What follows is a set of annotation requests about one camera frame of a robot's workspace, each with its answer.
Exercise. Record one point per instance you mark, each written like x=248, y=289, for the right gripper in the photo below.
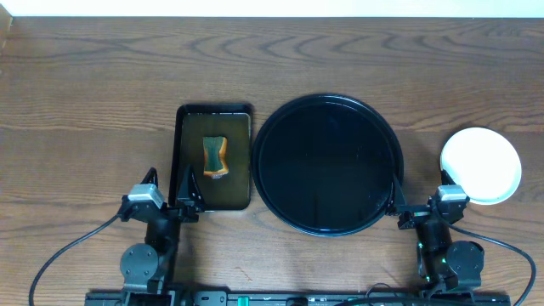
x=398, y=206

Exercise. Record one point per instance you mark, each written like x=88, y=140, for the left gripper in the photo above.
x=168, y=211

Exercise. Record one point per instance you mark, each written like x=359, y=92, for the green and orange sponge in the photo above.
x=214, y=148

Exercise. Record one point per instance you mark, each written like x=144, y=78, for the light blue plate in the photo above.
x=484, y=163

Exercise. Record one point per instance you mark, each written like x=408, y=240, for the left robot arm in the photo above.
x=147, y=267

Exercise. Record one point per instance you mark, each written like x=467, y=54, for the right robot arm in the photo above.
x=449, y=267

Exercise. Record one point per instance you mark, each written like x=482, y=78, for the black rectangular water tray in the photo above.
x=193, y=123

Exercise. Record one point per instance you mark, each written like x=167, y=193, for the round black serving tray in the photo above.
x=324, y=164

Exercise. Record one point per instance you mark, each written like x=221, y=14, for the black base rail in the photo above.
x=219, y=298

